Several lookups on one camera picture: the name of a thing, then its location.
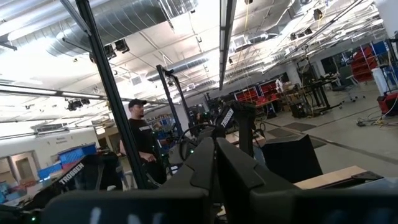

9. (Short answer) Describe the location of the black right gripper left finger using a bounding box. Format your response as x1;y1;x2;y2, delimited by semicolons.
158;136;216;224

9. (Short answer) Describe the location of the overhead light bar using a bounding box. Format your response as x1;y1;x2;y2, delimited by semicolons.
218;0;238;91

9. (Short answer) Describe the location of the black box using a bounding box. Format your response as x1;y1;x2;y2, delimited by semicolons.
261;134;323;184

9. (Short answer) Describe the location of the red storage shelf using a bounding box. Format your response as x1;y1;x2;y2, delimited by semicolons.
350;46;379;82

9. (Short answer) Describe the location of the black standing desk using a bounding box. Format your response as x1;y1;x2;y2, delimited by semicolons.
297;77;343;118

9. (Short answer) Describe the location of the black neighbouring station frame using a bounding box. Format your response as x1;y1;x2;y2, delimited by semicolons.
155;64;196;138

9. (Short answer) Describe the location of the red storage bins rack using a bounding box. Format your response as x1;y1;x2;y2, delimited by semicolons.
234;81;280;106

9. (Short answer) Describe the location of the red floor case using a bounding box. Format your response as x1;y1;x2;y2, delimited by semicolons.
376;93;398;116

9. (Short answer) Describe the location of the blue plastic crate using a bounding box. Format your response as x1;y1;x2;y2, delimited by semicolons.
37;142;98;181

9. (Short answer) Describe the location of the black aluminium frame post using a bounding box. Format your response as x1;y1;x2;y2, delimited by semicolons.
74;0;150;190

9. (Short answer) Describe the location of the person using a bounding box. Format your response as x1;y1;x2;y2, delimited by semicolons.
119;98;167;184

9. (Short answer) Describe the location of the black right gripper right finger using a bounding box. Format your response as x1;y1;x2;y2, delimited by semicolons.
216;136;299;224

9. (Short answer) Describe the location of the floor cable tangle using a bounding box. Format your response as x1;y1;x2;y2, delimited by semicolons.
356;114;398;129

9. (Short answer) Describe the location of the silver ventilation duct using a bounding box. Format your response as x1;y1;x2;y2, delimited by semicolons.
0;0;200;58

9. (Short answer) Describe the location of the grey office chair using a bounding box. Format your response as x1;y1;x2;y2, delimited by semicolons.
332;65;366;103

